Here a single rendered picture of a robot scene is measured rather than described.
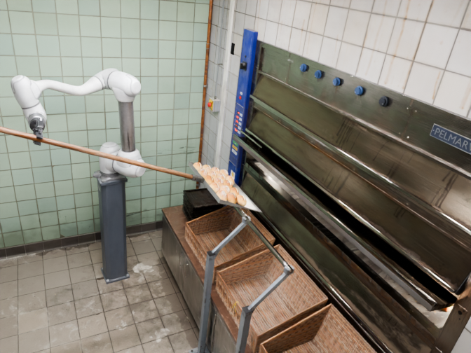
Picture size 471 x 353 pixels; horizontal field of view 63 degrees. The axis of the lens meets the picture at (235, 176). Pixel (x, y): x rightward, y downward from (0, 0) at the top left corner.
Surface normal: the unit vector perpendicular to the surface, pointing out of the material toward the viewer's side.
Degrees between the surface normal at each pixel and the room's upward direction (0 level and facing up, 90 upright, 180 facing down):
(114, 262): 90
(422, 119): 90
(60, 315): 0
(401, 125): 90
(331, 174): 70
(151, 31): 90
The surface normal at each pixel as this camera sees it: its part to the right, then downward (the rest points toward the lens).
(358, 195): -0.80, -0.19
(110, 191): 0.50, 0.45
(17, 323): 0.11, -0.88
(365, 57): -0.89, 0.12
